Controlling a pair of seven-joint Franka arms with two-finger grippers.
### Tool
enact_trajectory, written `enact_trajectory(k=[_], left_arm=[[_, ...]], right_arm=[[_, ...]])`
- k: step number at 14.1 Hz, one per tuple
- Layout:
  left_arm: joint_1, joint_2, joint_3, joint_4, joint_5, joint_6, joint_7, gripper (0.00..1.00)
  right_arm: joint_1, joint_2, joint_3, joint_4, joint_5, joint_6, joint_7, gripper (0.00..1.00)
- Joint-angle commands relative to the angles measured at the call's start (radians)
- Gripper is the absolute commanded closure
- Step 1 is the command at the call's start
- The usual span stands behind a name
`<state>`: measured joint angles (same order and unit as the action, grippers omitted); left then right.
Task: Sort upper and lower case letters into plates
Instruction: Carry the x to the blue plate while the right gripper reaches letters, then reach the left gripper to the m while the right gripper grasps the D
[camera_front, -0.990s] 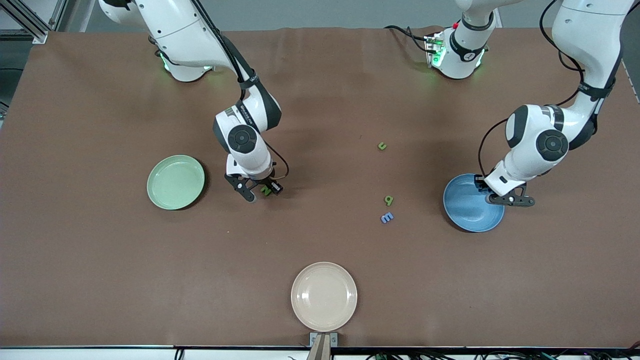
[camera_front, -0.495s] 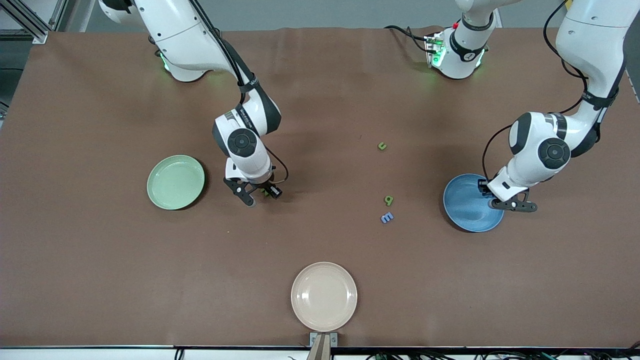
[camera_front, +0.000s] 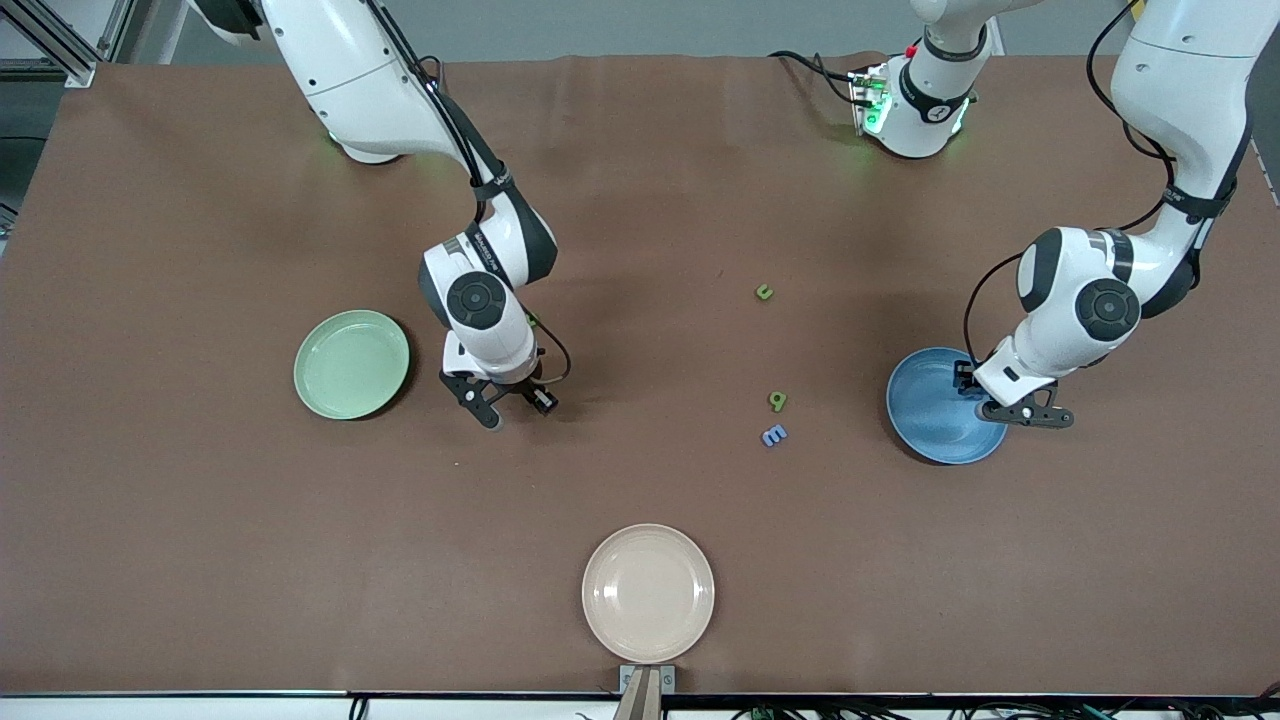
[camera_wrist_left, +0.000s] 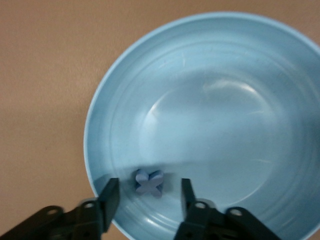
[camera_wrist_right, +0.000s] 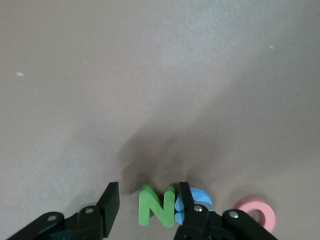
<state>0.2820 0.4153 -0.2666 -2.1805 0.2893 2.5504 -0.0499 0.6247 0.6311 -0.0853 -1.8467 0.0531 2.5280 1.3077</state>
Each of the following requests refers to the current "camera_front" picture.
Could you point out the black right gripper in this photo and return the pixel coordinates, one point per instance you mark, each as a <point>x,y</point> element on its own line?
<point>527,388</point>

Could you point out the green foam letter q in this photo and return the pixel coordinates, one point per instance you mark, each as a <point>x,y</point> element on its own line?
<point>777,397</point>

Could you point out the blue foam letter m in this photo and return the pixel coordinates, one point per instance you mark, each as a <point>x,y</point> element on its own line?
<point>773,435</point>

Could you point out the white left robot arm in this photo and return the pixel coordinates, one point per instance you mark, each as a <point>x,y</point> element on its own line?
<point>1080,300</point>

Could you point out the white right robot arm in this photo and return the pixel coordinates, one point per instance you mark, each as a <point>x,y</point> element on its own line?
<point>350,70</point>

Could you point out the blue plate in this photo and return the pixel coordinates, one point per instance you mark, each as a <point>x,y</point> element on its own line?
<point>930,420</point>

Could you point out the brown table cover sheet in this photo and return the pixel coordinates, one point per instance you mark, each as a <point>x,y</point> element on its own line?
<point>640,470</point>

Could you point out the light green plate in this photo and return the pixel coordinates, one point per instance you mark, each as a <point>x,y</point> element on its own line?
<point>340,380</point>

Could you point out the beige plate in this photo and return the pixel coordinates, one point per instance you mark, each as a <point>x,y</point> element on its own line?
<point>648,595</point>

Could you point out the black table edge strip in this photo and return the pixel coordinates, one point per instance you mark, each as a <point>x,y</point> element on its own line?
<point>900,696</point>

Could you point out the grey metal mounting bracket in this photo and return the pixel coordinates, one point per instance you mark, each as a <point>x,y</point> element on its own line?
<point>626,680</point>

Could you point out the silver base connector bracket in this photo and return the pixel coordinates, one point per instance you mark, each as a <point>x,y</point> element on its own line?
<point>862,95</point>

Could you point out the beige camera mount post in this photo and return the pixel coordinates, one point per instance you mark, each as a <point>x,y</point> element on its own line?
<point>640,702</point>

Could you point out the aluminium frame profile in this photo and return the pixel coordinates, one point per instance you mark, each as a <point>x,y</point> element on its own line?
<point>80,75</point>

